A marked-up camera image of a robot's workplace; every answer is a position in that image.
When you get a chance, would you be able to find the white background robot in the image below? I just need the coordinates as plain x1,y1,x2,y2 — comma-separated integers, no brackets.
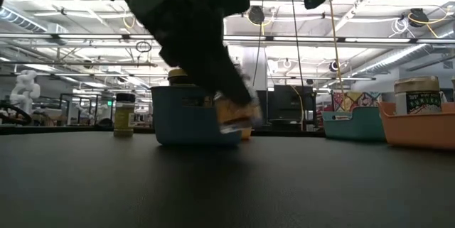
9,70,41,115

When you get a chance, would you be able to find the blue-grey plastic bin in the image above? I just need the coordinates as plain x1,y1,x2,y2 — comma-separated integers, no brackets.
150,85,243,147

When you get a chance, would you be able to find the black background cabinet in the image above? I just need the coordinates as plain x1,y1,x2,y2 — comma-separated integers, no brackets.
264,85,318,132

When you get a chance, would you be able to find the horizontal LED light bar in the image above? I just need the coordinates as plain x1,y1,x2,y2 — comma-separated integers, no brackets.
0,33,455,43

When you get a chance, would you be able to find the colourful patterned cloth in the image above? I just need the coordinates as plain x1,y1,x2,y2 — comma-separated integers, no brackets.
330,90,448,112

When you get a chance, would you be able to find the grey ceiling air duct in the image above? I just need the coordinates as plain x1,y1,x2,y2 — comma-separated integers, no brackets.
0,6,49,33
350,43,455,78

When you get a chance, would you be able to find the small cork-lid saffron jar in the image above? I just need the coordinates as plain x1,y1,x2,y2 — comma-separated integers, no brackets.
214,91,264,135

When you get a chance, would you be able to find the teal plastic bin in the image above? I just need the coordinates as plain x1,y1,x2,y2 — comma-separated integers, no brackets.
321,106,387,142

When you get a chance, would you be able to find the black ceiling cord reel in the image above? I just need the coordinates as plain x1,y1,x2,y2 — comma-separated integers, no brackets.
247,5,266,26
400,7,430,28

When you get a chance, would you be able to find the white building pillar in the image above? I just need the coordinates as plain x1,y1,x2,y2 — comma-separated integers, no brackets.
234,45,269,91

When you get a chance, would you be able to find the black curved hose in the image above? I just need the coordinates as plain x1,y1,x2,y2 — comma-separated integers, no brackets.
0,102,28,126

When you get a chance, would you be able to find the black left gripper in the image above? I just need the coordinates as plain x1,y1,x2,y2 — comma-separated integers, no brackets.
141,13,263,115

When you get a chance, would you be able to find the orange plastic bin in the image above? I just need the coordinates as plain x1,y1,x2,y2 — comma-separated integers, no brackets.
376,100,455,151

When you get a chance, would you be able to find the yellow-lid chili onion can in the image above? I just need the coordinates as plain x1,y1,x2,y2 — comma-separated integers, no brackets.
166,67,190,87

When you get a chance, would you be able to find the shrink-wrapped black-lid spice jar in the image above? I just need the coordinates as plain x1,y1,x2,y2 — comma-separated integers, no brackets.
113,92,137,138

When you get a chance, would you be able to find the thin black hanging cable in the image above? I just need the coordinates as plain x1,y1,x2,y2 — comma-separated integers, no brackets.
290,0,306,87

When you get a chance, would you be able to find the yellow hanging strap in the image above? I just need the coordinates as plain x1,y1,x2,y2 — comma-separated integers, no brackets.
327,0,346,110

